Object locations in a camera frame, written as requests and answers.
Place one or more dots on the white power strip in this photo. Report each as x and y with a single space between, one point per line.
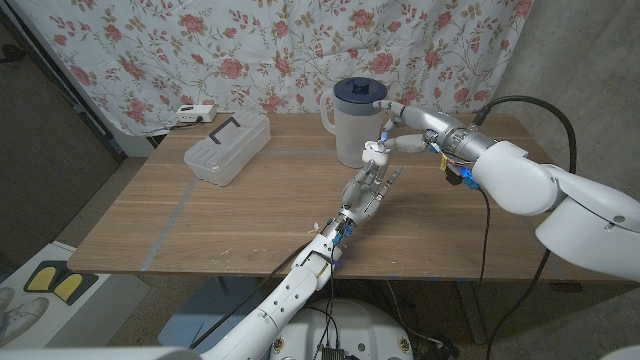
196 113

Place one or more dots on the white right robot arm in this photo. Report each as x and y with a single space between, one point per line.
550 195

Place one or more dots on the grey tape strip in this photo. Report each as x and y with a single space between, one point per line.
560 274
170 220
300 151

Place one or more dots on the white floor board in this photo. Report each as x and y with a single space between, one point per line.
115 295

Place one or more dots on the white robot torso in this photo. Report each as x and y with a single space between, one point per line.
370 325

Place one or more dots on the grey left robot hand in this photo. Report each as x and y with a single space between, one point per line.
362 197

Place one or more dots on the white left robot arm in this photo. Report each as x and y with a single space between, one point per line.
285 300

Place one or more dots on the translucent pitcher with blue lid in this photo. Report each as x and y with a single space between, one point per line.
350 130

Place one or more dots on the grey table leg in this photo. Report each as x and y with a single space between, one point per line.
471 310

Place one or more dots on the white AirPods case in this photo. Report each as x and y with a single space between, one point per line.
376 156

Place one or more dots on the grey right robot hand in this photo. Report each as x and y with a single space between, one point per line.
440 130

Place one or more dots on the black yellow foot pedal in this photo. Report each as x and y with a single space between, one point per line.
55 282

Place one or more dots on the clear plastic clamshell container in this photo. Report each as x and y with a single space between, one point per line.
225 147

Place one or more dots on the floral print backdrop cloth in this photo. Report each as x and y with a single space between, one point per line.
250 50

